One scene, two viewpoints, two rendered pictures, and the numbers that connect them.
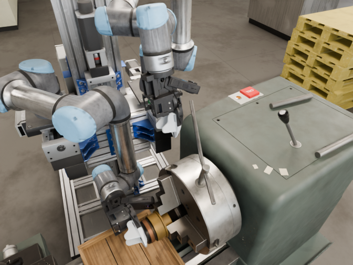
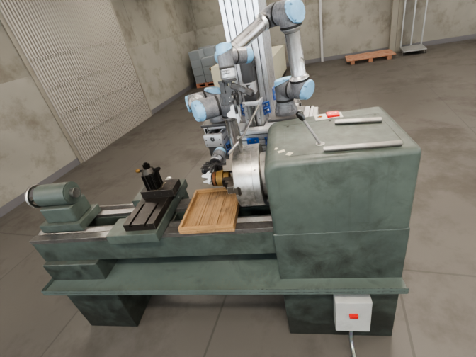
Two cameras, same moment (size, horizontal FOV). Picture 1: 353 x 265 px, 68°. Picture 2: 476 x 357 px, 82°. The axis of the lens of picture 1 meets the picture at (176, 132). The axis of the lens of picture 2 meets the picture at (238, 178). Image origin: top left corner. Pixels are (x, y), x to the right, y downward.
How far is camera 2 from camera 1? 97 cm
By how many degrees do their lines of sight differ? 39
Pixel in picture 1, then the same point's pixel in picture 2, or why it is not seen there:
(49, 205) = not seen: hidden behind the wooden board
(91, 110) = (205, 103)
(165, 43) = (226, 63)
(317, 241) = (391, 282)
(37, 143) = not seen: hidden behind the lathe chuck
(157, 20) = (221, 50)
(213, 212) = (239, 168)
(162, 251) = (231, 206)
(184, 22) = (294, 60)
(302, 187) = (291, 163)
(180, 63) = (295, 92)
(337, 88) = not seen: outside the picture
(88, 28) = (244, 68)
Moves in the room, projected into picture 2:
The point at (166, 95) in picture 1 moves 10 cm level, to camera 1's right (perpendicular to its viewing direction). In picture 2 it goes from (227, 93) to (243, 93)
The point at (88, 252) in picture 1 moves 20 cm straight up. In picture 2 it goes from (199, 195) to (190, 167)
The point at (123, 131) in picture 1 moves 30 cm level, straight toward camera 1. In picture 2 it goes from (230, 125) to (203, 149)
